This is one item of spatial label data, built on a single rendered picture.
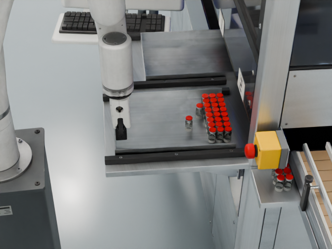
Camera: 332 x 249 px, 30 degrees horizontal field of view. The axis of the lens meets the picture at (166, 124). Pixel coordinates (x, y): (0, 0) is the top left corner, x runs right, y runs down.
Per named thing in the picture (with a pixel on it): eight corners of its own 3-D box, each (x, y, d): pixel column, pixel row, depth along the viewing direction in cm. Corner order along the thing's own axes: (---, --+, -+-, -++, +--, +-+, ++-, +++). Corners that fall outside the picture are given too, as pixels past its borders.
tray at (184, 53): (234, 36, 222) (235, 28, 220) (249, 79, 203) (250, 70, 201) (140, 41, 220) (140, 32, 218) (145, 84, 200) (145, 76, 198)
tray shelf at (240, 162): (231, 33, 227) (232, 29, 226) (276, 166, 175) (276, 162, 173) (101, 39, 224) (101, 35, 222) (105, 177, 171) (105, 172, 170)
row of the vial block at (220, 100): (222, 104, 193) (223, 92, 190) (231, 143, 179) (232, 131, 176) (214, 104, 192) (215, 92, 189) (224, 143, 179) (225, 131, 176)
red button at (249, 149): (257, 150, 163) (258, 139, 160) (260, 161, 160) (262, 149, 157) (242, 151, 162) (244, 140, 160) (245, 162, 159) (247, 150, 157)
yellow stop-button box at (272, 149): (278, 149, 165) (282, 129, 161) (285, 168, 160) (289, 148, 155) (250, 151, 165) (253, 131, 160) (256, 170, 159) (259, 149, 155)
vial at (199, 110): (202, 114, 189) (202, 102, 186) (203, 119, 187) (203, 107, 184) (194, 114, 188) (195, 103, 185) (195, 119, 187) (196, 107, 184)
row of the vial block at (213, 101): (214, 104, 192) (215, 92, 189) (224, 143, 179) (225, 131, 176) (207, 104, 192) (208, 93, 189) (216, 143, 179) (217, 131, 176)
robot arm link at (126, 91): (134, 90, 160) (135, 99, 162) (132, 70, 167) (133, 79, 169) (102, 92, 160) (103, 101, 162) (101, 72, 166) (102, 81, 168)
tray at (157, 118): (221, 96, 196) (221, 87, 193) (235, 152, 176) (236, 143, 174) (113, 102, 193) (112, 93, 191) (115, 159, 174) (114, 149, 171)
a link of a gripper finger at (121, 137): (126, 127, 170) (127, 145, 174) (126, 120, 172) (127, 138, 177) (114, 128, 170) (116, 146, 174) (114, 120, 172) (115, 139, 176)
